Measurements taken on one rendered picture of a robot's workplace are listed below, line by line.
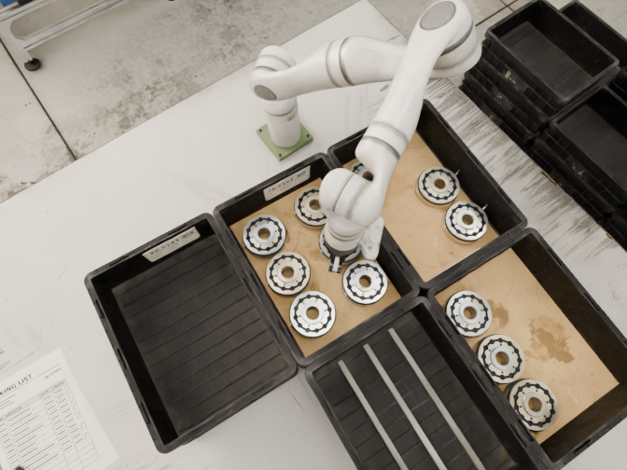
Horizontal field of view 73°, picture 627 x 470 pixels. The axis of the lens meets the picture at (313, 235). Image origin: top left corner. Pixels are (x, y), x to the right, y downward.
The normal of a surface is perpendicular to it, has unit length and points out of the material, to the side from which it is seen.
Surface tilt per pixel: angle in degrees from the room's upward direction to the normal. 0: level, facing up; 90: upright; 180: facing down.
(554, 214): 0
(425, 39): 33
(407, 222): 0
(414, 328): 0
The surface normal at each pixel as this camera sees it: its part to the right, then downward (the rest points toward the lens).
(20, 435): 0.01, -0.33
